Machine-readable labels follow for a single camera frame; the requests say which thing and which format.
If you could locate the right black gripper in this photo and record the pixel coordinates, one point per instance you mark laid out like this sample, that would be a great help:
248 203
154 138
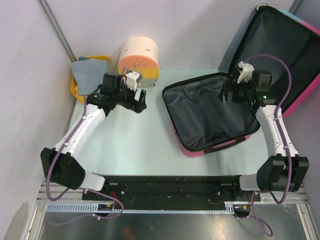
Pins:
227 87

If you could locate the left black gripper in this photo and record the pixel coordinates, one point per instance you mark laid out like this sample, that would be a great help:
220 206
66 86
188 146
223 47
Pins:
133 105

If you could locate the round pastel drawer cabinet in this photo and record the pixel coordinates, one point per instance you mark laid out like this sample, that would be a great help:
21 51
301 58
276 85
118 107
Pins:
141 54

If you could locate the grey blue cloth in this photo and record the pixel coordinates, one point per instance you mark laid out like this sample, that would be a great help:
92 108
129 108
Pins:
88 74

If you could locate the yellow plastic basket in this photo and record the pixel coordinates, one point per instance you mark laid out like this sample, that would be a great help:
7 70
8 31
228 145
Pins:
74 91

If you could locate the pink and teal children's suitcase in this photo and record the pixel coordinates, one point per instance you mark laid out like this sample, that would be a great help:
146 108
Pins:
277 62

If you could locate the dark green cloth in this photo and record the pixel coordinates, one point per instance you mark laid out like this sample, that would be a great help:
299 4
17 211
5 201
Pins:
82 58

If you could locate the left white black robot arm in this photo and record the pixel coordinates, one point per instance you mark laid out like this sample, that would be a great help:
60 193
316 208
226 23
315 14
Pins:
60 163

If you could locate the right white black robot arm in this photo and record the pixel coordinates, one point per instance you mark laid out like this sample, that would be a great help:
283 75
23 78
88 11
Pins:
284 170

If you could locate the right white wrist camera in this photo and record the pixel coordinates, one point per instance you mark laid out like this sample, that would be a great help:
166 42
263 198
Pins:
245 72

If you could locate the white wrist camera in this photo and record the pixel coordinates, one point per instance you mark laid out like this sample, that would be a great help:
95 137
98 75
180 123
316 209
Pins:
245 72
132 78

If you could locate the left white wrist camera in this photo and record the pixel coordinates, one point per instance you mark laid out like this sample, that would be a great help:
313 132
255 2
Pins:
132 78

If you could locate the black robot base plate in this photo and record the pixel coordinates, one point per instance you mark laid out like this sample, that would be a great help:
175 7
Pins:
196 191

